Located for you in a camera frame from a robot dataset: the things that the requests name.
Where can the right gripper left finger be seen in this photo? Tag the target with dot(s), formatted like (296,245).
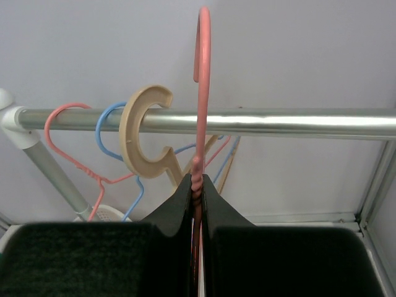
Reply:
(151,257)

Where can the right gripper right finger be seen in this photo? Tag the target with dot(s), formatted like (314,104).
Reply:
(243,259)

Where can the pink wire hanger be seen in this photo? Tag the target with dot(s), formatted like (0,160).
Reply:
(100,158)
(201,76)

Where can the beige wooden hanger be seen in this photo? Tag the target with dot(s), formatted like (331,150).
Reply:
(145,157)

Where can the white perforated plastic basket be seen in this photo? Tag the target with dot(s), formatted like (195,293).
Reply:
(104,213)

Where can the silver clothes rack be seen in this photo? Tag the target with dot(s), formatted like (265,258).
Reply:
(272,165)

